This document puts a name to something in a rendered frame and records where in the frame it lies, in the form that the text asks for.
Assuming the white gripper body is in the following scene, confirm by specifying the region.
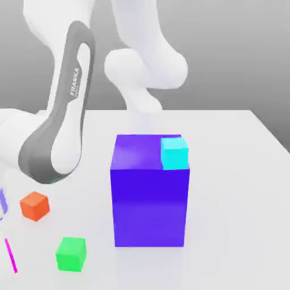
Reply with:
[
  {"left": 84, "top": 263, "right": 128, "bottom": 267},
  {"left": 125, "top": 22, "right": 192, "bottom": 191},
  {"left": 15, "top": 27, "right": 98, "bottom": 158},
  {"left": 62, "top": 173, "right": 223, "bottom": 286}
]
[{"left": 0, "top": 221, "right": 16, "bottom": 276}]

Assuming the small cyan cube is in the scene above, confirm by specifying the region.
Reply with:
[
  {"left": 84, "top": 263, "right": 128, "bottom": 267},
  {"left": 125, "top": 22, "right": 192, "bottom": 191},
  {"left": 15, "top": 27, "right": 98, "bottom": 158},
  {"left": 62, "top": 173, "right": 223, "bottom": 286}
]
[{"left": 160, "top": 137, "right": 190, "bottom": 171}]

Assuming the small magenta cube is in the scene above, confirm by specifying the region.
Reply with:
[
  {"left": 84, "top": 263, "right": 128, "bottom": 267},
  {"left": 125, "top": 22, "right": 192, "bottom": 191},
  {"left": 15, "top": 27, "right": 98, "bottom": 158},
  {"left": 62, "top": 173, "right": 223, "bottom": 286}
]
[{"left": 4, "top": 237, "right": 18, "bottom": 274}]

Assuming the small orange cube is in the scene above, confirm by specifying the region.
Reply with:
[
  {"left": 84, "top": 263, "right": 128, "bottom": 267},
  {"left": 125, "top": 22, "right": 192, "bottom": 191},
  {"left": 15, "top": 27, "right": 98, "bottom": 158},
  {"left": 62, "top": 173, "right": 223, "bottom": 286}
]
[{"left": 19, "top": 191, "right": 50, "bottom": 222}]

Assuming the small green cube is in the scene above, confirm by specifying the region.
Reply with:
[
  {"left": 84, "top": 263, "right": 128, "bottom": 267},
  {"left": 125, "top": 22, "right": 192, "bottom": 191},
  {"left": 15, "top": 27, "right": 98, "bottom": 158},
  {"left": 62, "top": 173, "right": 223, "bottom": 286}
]
[{"left": 55, "top": 237, "right": 87, "bottom": 272}]

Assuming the large purple box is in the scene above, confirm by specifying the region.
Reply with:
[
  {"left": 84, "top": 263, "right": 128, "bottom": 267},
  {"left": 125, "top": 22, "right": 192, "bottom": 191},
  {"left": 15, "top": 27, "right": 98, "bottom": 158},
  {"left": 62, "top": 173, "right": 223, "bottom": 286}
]
[{"left": 110, "top": 134, "right": 190, "bottom": 248}]

